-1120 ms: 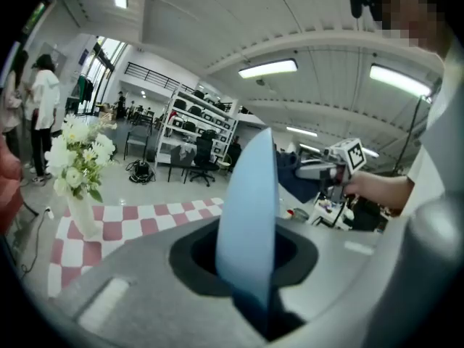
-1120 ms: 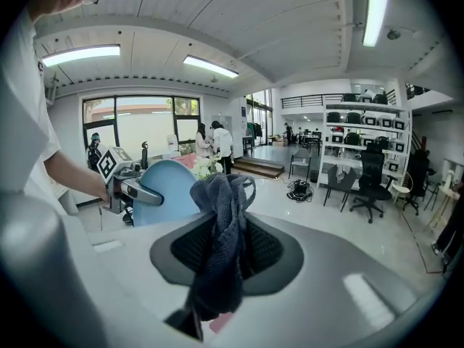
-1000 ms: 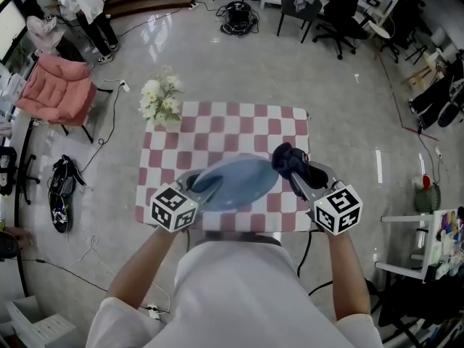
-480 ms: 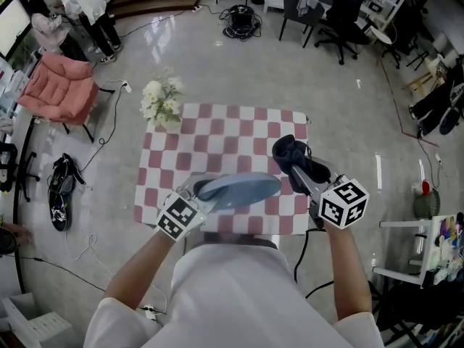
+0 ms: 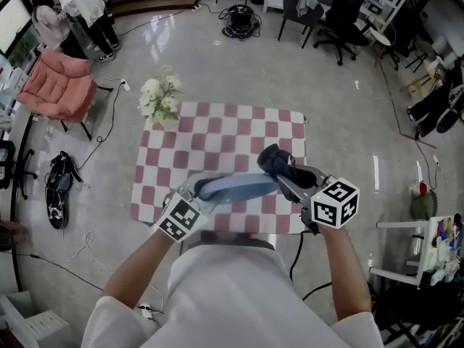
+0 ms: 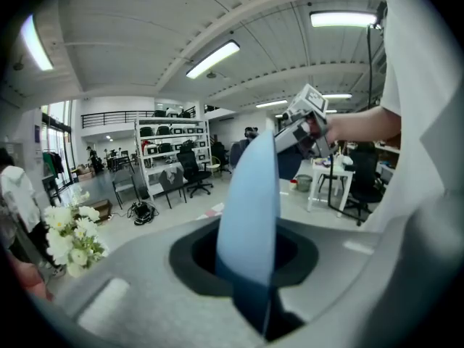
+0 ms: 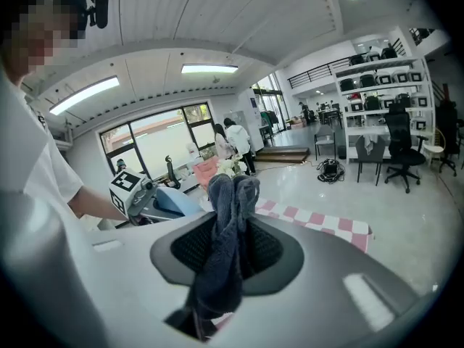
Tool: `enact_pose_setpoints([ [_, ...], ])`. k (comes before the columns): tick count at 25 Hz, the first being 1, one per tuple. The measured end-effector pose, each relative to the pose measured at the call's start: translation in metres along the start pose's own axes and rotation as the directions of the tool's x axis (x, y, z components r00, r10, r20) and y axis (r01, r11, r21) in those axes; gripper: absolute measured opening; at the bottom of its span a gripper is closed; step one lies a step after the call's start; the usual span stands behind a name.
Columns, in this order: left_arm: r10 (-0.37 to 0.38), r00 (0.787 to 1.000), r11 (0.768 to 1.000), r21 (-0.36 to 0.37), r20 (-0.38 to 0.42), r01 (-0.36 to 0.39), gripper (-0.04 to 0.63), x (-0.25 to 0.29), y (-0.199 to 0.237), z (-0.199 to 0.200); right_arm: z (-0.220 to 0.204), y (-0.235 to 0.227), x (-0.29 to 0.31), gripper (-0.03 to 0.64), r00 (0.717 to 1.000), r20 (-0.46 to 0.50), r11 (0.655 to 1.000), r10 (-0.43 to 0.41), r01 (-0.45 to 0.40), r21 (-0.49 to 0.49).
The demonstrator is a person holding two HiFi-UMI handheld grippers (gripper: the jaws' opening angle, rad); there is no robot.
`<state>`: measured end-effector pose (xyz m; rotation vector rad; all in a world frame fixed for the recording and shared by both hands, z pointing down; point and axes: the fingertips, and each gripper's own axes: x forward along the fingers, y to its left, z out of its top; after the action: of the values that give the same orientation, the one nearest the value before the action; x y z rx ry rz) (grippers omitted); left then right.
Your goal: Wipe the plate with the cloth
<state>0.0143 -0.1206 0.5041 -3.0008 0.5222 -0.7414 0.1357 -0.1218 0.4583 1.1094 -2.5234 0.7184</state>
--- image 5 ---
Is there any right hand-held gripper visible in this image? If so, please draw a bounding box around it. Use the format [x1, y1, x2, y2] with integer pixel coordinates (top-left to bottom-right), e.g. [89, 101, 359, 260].
[276, 164, 360, 236]

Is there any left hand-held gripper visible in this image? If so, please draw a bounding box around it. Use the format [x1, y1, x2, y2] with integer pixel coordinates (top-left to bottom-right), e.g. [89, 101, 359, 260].
[155, 174, 226, 244]

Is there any big blue plate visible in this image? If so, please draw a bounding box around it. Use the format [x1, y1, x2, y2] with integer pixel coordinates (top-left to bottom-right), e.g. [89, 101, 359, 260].
[195, 172, 278, 204]

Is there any dark blue cloth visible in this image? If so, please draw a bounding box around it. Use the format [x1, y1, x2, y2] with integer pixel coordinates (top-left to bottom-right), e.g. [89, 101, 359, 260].
[256, 144, 320, 195]

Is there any person's right forearm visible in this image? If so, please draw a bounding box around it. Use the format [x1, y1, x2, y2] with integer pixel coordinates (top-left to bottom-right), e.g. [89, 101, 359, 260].
[318, 226, 373, 322]

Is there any person's left forearm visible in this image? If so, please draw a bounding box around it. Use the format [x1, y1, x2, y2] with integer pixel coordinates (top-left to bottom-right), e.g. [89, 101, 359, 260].
[101, 226, 175, 311]

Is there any red white checkered tablecloth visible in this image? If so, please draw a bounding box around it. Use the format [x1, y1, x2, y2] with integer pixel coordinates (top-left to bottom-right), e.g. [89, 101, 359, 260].
[129, 101, 309, 236]

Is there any person's white shirt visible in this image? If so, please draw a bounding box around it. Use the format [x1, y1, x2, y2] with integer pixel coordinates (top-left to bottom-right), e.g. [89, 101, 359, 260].
[81, 244, 385, 348]

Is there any white flower bouquet in vase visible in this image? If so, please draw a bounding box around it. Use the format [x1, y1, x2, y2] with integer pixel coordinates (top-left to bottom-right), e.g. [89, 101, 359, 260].
[137, 65, 184, 130]

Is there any white cup with red inside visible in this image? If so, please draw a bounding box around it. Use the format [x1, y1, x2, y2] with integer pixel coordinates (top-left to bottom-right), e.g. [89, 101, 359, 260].
[408, 181, 429, 198]

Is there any green woven basket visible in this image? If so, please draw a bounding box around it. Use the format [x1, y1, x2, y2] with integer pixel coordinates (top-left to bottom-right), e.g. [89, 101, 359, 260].
[410, 191, 438, 220]

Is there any black backpack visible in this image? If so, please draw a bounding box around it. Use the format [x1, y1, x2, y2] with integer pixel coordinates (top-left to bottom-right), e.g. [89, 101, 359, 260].
[45, 150, 83, 231]

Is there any round wooden table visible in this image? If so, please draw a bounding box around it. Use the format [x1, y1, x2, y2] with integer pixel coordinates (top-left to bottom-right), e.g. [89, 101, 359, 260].
[398, 54, 447, 94]

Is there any pile of colourful toys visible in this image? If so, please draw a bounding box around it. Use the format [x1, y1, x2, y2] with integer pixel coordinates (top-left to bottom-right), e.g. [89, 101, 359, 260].
[431, 212, 464, 278]

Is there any black floor fan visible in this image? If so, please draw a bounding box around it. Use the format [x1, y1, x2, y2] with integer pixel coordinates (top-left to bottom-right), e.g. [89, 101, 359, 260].
[436, 85, 464, 134]

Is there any dark grey chair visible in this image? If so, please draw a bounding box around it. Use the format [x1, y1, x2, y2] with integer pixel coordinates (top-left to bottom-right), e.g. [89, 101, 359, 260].
[278, 0, 326, 49]

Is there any round white side table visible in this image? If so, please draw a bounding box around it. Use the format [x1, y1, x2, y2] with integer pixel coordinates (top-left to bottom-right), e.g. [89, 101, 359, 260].
[369, 27, 394, 46]

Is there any grey garment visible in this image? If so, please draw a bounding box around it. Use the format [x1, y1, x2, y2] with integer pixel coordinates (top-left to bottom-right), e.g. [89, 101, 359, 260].
[295, 0, 318, 17]

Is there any black office chair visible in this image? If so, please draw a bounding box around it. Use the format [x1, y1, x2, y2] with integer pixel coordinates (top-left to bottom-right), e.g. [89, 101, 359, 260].
[0, 139, 38, 201]
[313, 0, 374, 67]

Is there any pink cushioned armchair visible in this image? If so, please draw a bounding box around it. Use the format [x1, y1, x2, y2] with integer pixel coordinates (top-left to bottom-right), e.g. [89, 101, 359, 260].
[16, 48, 113, 141]

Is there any white desk with black edge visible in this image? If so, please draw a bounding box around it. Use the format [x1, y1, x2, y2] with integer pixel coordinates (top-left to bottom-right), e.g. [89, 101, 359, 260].
[0, 103, 36, 293]

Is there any white drawer unit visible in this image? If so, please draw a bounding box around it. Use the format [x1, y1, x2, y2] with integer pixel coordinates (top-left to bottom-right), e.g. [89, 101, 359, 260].
[0, 291, 72, 348]

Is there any black framed window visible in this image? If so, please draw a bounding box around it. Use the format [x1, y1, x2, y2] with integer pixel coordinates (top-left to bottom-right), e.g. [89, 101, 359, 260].
[0, 0, 37, 56]

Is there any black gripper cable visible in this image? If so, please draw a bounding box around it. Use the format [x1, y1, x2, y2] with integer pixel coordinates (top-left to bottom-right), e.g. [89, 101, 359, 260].
[289, 230, 333, 302]

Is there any thin black power cable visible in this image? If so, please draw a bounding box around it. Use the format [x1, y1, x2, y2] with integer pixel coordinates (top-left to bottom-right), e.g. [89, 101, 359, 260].
[78, 81, 126, 170]

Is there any white looped cable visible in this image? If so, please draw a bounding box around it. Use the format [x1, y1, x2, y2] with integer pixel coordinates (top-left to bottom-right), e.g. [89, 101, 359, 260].
[61, 230, 113, 273]

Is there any long black floor cable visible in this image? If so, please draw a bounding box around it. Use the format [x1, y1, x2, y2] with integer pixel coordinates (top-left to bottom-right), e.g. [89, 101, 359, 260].
[3, 250, 106, 291]

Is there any black box with coiled cables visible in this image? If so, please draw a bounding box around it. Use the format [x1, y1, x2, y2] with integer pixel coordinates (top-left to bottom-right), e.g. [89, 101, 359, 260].
[218, 4, 262, 41]

